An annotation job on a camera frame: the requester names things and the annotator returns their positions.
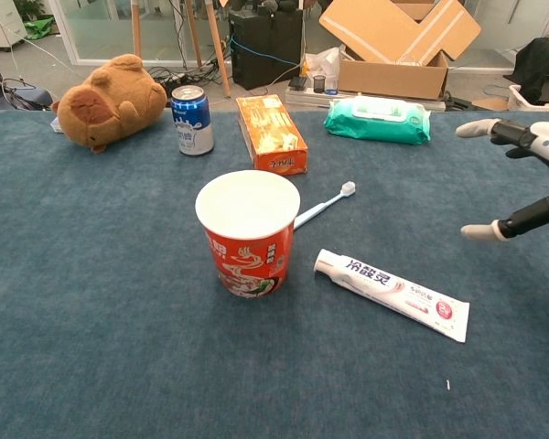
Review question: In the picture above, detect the white toothpaste tube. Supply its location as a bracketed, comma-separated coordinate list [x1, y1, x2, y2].
[313, 248, 471, 344]

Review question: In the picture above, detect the light blue toothbrush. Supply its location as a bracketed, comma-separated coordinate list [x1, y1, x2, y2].
[293, 180, 357, 230]

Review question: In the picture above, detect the red paper noodle cup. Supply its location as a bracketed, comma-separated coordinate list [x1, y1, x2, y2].
[194, 169, 302, 301]

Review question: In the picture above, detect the open brown cardboard box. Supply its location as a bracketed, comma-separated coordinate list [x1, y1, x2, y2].
[318, 0, 482, 101]

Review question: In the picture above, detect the orange cardboard box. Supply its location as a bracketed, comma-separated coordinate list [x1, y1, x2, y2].
[235, 94, 309, 177]

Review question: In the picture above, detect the white plastic crate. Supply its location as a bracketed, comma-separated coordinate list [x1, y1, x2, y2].
[507, 84, 549, 112]

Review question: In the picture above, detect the flat cardboard piece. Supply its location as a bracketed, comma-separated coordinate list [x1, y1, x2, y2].
[473, 95, 509, 112]

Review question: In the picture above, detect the black cloth cover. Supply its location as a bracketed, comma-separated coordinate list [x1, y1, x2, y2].
[514, 37, 549, 104]

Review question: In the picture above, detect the green wet wipes pack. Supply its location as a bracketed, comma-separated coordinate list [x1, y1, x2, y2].
[323, 94, 433, 146]

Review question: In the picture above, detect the white plastic bag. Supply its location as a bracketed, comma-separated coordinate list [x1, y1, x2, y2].
[301, 45, 342, 91]

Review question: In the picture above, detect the black computer tower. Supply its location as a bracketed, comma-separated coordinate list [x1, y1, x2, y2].
[227, 8, 304, 91]

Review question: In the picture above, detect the wooden stand leg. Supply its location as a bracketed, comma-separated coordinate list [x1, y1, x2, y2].
[203, 0, 232, 99]
[185, 0, 204, 69]
[131, 0, 143, 59]

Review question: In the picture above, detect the blue white drink can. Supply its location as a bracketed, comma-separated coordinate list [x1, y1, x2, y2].
[170, 84, 215, 157]

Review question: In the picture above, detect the brown capybara plush toy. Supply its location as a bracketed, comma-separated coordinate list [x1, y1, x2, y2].
[50, 53, 168, 155]

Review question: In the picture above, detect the blue felt table mat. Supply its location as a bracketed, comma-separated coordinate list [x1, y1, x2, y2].
[0, 109, 549, 439]

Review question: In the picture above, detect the green bag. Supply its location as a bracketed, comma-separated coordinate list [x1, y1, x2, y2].
[22, 16, 56, 40]

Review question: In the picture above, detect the dark blue machine body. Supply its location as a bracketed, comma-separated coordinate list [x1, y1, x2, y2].
[0, 38, 54, 111]

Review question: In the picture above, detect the green potted plant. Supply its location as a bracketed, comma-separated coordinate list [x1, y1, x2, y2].
[13, 0, 47, 22]

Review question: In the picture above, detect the white cabinet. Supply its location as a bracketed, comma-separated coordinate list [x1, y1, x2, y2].
[0, 0, 28, 49]

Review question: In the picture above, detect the black flat bracket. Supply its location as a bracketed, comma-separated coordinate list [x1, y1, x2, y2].
[442, 90, 476, 112]

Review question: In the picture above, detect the silver aluminium rail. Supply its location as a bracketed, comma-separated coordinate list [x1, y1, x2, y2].
[285, 86, 447, 113]

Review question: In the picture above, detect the blue network cable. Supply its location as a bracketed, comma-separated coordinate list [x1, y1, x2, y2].
[228, 34, 303, 68]

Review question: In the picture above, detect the black cable tangle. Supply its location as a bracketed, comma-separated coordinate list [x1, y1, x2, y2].
[145, 63, 230, 100]

